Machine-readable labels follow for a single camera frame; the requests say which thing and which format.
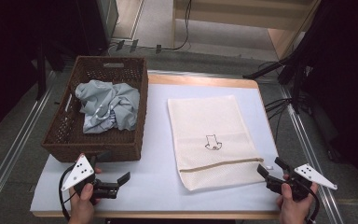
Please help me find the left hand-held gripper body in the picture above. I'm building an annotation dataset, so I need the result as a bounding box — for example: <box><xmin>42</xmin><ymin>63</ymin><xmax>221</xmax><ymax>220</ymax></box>
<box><xmin>61</xmin><ymin>154</ymin><xmax>118</xmax><ymax>204</ymax></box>

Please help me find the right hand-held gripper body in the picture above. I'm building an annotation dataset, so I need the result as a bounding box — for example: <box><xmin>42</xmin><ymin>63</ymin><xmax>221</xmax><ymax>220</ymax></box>
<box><xmin>266</xmin><ymin>163</ymin><xmax>338</xmax><ymax>202</ymax></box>

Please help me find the brown wicker basket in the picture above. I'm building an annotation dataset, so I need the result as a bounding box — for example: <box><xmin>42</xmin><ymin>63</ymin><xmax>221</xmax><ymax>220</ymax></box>
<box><xmin>40</xmin><ymin>55</ymin><xmax>149</xmax><ymax>163</ymax></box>

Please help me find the light grey garment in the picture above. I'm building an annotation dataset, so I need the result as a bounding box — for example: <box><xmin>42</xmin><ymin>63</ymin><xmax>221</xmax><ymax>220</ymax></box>
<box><xmin>75</xmin><ymin>79</ymin><xmax>141</xmax><ymax>134</ymax></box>

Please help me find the cream mesh laundry bag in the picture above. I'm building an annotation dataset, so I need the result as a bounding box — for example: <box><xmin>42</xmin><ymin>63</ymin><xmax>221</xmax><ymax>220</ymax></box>
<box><xmin>167</xmin><ymin>94</ymin><xmax>266</xmax><ymax>191</ymax></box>

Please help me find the person's right hand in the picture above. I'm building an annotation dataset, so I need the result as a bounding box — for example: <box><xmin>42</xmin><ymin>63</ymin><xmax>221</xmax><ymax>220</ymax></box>
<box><xmin>275</xmin><ymin>174</ymin><xmax>320</xmax><ymax>224</ymax></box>

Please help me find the person's left hand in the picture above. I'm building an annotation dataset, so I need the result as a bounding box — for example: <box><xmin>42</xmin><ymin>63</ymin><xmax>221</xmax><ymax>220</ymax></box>
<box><xmin>68</xmin><ymin>152</ymin><xmax>103</xmax><ymax>224</ymax></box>

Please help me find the white table mat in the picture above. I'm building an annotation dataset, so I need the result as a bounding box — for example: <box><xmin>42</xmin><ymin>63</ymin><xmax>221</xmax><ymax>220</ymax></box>
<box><xmin>30</xmin><ymin>83</ymin><xmax>285</xmax><ymax>213</ymax></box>

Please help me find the black tripod stand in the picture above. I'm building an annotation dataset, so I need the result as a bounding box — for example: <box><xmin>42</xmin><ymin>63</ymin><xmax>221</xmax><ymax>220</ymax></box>
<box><xmin>241</xmin><ymin>46</ymin><xmax>311</xmax><ymax>115</ymax></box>

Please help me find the black metal stand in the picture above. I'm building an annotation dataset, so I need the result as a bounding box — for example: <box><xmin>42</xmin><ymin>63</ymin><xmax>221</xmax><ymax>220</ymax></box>
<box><xmin>35</xmin><ymin>43</ymin><xmax>66</xmax><ymax>101</ymax></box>

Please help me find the dark curtain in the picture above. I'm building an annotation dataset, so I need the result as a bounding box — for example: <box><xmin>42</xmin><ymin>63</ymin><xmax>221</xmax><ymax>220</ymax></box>
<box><xmin>292</xmin><ymin>0</ymin><xmax>358</xmax><ymax>200</ymax></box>
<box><xmin>0</xmin><ymin>0</ymin><xmax>85</xmax><ymax>144</ymax></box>

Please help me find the black cabinet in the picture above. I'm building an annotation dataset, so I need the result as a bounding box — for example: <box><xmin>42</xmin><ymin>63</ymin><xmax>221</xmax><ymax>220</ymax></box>
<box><xmin>74</xmin><ymin>0</ymin><xmax>119</xmax><ymax>56</ymax></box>

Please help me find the light wooden furniture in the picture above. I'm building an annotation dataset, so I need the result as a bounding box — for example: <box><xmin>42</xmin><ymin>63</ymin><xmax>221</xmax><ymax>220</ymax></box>
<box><xmin>171</xmin><ymin>0</ymin><xmax>321</xmax><ymax>60</ymax></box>

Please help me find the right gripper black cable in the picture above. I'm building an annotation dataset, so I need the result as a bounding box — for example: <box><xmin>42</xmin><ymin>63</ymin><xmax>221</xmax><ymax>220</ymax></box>
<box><xmin>304</xmin><ymin>186</ymin><xmax>322</xmax><ymax>224</ymax></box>

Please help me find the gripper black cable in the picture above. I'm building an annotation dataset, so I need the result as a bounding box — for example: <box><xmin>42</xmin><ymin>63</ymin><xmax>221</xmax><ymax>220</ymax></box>
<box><xmin>304</xmin><ymin>186</ymin><xmax>322</xmax><ymax>224</ymax></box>
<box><xmin>58</xmin><ymin>163</ymin><xmax>77</xmax><ymax>222</ymax></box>

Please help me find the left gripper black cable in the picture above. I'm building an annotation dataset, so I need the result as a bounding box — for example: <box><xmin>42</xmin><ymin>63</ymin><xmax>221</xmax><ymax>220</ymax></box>
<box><xmin>58</xmin><ymin>163</ymin><xmax>77</xmax><ymax>222</ymax></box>

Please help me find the metal floor rail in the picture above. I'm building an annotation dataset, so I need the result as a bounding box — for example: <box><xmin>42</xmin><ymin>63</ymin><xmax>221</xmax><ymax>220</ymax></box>
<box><xmin>0</xmin><ymin>71</ymin><xmax>57</xmax><ymax>213</ymax></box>
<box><xmin>279</xmin><ymin>83</ymin><xmax>346</xmax><ymax>224</ymax></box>

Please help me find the bundle of black cables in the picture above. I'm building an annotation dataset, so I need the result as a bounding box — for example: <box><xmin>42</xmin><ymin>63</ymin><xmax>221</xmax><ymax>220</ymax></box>
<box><xmin>264</xmin><ymin>97</ymin><xmax>293</xmax><ymax>144</ymax></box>

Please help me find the long black floor cable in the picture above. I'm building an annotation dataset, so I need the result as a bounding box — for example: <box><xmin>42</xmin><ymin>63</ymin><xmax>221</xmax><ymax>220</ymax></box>
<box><xmin>108</xmin><ymin>0</ymin><xmax>193</xmax><ymax>52</ymax></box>

